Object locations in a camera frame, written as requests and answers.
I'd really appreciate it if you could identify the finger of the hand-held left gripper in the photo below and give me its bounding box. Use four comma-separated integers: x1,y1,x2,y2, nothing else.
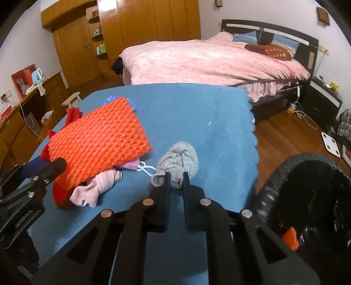
0,160,51,192
8,157,68,205

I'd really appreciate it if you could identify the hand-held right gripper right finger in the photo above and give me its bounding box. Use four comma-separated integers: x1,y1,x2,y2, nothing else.
182,171,321,285

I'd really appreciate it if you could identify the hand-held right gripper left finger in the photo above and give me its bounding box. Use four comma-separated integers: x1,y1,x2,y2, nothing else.
32,172,172,285

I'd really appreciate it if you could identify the red cloth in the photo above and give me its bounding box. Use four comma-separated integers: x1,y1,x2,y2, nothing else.
41,107,83,209

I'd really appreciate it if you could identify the pink sock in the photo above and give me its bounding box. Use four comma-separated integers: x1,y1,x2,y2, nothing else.
69,168,123,207

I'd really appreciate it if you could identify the grey sock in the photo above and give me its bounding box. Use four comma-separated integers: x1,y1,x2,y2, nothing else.
151,142,200,189

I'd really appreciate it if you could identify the orange foam net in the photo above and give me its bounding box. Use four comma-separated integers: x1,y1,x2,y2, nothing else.
45,96,152,189

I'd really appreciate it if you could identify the black trash bin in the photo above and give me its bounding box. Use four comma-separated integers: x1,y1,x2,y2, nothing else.
254,153,351,285

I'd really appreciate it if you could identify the magenta cloth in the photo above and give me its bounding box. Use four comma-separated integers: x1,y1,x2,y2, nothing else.
116,160,140,172

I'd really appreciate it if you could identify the small red box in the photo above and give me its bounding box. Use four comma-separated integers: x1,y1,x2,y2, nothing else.
0,105,13,121

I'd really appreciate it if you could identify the small wooden stool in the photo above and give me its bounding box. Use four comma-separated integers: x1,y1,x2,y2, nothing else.
61,92,82,110

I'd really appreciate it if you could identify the blue tablecloth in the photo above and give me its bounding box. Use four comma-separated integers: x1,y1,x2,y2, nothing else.
26,83,260,285

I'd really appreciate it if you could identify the blue crumpled plastic bag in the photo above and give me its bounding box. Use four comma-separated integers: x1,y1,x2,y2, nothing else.
103,94,136,110

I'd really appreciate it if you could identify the red picture box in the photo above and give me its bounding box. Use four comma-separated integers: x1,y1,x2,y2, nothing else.
11,64,37,98

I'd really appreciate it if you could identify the light blue kettle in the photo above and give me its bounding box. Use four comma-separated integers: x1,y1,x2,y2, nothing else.
31,68,44,84

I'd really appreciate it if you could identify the orange plastic piece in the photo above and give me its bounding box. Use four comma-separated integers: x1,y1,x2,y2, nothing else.
282,227,299,251

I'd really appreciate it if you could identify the black cloth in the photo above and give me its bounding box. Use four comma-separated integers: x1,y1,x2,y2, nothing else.
111,57,124,76

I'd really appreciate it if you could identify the bed with pink blanket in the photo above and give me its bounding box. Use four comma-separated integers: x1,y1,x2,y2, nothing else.
119,31,312,103

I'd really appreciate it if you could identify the white bathroom scale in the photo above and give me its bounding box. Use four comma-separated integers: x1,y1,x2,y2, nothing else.
321,132,341,158

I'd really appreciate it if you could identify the black nightstand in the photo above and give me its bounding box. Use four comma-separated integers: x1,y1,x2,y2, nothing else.
303,77,343,132

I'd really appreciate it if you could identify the white framed box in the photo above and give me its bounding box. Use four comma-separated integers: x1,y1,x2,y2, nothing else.
341,145,351,167

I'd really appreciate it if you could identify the red dotted cushion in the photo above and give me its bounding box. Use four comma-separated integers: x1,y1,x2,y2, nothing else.
245,43,294,61

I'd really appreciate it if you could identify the wooden wardrobe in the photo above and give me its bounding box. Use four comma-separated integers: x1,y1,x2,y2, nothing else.
41,0,202,85

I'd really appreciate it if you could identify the blue pillow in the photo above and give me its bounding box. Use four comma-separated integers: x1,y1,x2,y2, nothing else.
233,31,258,43
271,34,301,55

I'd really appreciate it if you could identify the plaid bag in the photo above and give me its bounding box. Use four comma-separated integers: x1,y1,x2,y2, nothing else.
337,109,351,137

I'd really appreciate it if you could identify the white string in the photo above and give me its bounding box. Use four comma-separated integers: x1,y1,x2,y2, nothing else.
137,162,157,177

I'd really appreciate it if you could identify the white cabinet cable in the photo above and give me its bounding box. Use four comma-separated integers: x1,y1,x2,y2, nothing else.
18,103,44,140

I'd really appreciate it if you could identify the white floor cable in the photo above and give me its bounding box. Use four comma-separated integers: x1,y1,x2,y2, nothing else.
295,104,319,130

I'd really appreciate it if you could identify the dark wooden bed frame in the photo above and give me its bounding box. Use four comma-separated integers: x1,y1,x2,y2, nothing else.
222,19,320,124

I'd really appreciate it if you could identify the large brown wall frame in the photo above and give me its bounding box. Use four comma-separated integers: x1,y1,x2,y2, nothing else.
317,7,331,26

